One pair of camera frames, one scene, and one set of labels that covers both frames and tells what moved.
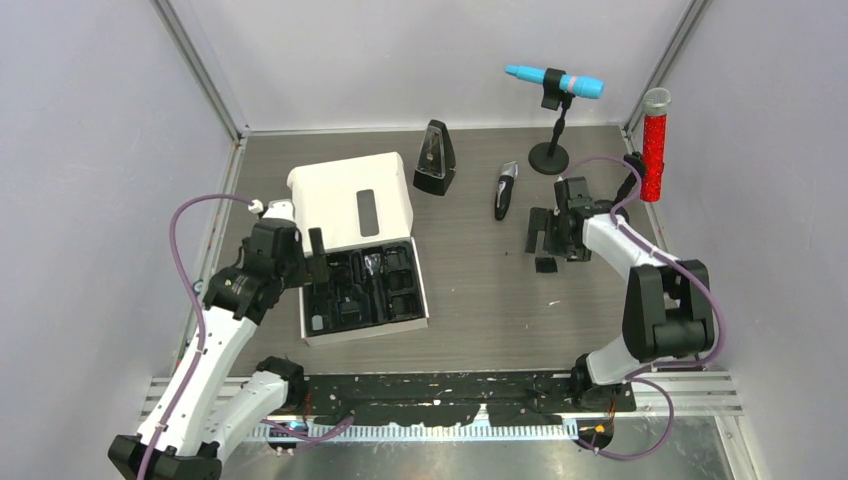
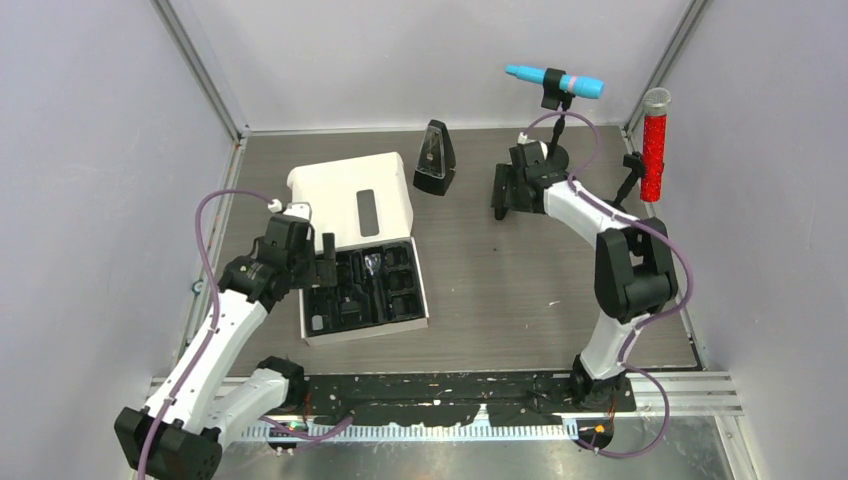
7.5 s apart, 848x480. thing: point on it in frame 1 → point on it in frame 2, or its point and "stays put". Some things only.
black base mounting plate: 453,399 stays put
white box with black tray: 376,282 stays put
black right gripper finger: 537,222 → 500,190
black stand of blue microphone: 551,158 stays put
